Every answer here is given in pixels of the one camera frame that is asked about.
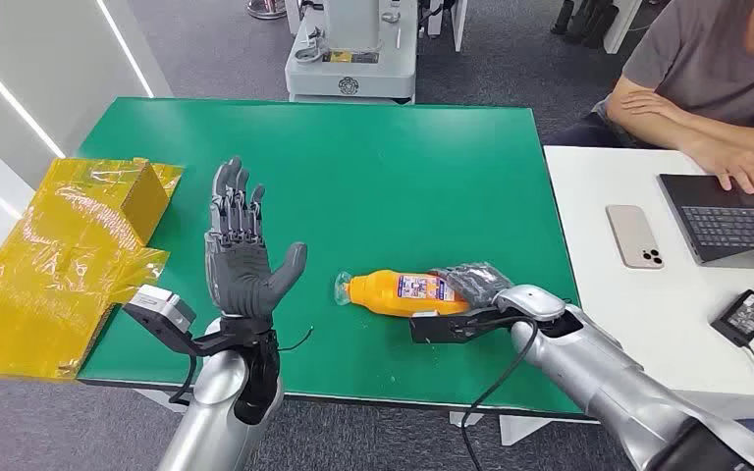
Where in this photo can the beige smartphone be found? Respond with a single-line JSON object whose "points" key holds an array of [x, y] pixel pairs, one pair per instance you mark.
{"points": [[634, 236]]}

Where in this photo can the person's right forearm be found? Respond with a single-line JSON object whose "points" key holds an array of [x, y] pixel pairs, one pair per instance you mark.
{"points": [[657, 133]]}

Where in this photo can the orange detergent bottle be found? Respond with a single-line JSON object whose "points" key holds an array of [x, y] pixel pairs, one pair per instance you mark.
{"points": [[383, 294]]}

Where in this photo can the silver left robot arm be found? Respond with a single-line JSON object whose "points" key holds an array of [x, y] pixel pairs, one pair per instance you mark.
{"points": [[221, 403]]}

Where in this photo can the person's left forearm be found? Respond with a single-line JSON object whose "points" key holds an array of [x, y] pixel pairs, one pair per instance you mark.
{"points": [[741, 140]]}

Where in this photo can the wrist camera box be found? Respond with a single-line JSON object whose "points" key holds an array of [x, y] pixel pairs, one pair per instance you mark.
{"points": [[162, 311], [435, 328]]}

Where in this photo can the dark grey laptop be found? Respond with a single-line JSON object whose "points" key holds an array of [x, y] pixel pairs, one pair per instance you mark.
{"points": [[735, 224]]}

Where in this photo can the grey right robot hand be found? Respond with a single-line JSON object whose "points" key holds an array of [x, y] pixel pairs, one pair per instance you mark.
{"points": [[474, 283]]}

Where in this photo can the white robot base machine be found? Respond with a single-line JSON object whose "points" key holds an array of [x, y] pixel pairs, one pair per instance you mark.
{"points": [[351, 71]]}

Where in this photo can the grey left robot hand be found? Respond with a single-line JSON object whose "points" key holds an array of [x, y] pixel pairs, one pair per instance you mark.
{"points": [[240, 273]]}

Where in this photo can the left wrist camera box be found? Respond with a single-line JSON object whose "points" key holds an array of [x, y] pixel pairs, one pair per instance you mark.
{"points": [[162, 311]]}

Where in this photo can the person's hand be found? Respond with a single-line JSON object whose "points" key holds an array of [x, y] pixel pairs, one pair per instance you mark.
{"points": [[738, 170], [650, 104]]}

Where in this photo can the white furniture leg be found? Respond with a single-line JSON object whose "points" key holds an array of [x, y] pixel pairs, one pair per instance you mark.
{"points": [[623, 26]]}

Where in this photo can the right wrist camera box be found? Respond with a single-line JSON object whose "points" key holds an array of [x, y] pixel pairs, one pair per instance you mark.
{"points": [[435, 328]]}

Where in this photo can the black power adapter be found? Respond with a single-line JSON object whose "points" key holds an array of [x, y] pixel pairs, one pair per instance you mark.
{"points": [[744, 317]]}

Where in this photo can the person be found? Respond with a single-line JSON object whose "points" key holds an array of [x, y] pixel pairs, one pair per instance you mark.
{"points": [[696, 58]]}

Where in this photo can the person's right hand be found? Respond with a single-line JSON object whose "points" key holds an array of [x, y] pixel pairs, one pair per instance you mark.
{"points": [[738, 170]]}

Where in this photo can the chrome chair base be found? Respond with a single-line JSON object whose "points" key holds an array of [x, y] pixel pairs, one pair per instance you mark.
{"points": [[265, 8]]}

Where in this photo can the person's left hand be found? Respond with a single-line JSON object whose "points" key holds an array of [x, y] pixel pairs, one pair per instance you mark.
{"points": [[650, 104]]}

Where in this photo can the white table leg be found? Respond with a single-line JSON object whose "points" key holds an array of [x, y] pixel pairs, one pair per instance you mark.
{"points": [[156, 400]]}

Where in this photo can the yellow taped cardboard box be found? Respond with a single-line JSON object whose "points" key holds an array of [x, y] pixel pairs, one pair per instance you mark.
{"points": [[58, 260]]}

